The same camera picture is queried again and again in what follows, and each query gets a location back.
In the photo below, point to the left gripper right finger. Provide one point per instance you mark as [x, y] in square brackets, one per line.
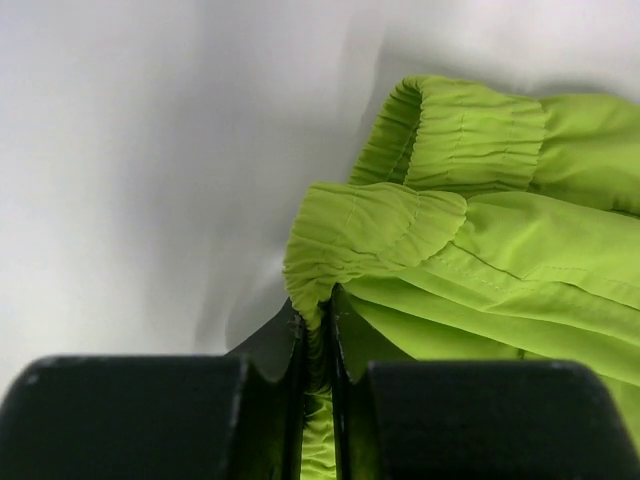
[398, 418]

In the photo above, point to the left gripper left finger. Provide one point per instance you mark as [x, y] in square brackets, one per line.
[235, 416]

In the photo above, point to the lime green shorts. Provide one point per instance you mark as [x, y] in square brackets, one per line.
[479, 225]

